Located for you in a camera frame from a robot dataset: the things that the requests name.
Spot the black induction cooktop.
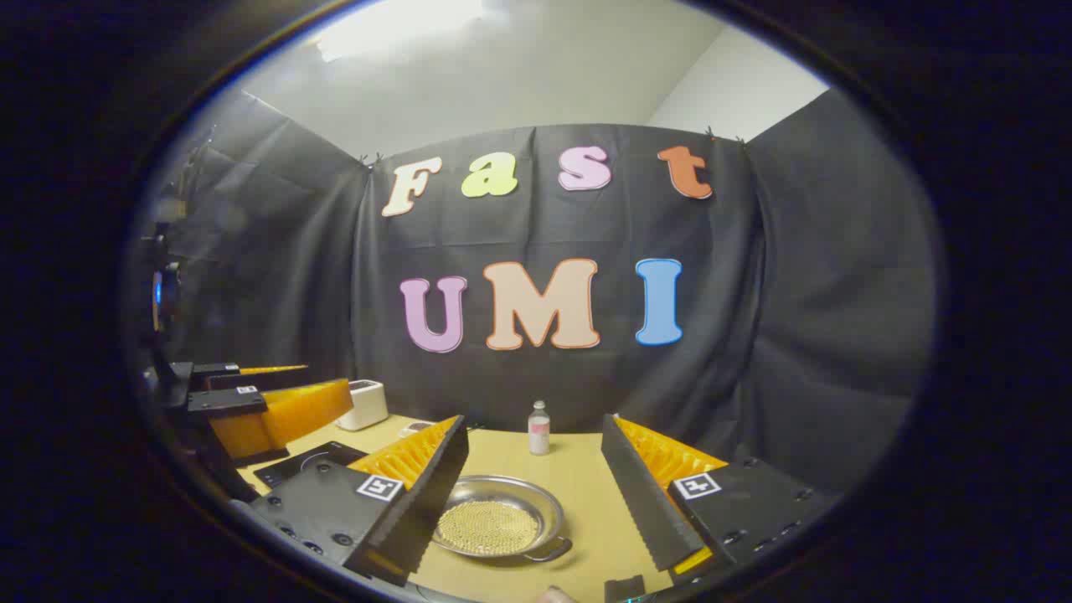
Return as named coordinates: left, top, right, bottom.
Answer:
left=254, top=441, right=369, bottom=491

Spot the pile of yellow beans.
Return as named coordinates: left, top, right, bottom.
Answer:
left=437, top=500, right=541, bottom=556

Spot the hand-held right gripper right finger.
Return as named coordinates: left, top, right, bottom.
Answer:
left=601, top=414, right=838, bottom=579

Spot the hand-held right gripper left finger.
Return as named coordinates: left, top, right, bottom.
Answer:
left=250, top=415, right=470, bottom=587

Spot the white toaster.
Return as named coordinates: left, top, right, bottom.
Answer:
left=335, top=379, right=390, bottom=431

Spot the stainless steel pot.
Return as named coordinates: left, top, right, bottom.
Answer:
left=431, top=475, right=574, bottom=563

